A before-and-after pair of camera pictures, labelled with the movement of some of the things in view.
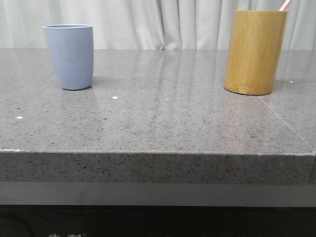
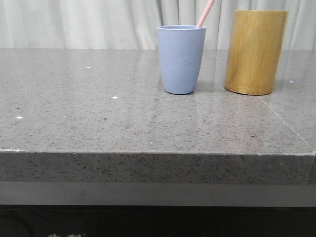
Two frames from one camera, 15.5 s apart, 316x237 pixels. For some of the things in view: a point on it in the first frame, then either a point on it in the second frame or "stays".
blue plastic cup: (72, 49) to (181, 51)
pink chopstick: (284, 6) to (205, 14)
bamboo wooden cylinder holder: (255, 48) stays
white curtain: (148, 24) stays
